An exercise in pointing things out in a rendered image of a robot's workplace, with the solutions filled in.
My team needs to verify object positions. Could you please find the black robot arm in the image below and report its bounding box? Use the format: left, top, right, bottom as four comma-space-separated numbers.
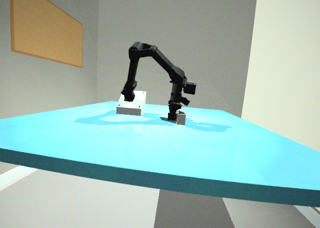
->
121, 42, 197, 102

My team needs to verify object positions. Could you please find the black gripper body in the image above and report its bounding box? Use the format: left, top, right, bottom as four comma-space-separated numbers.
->
168, 91, 182, 109

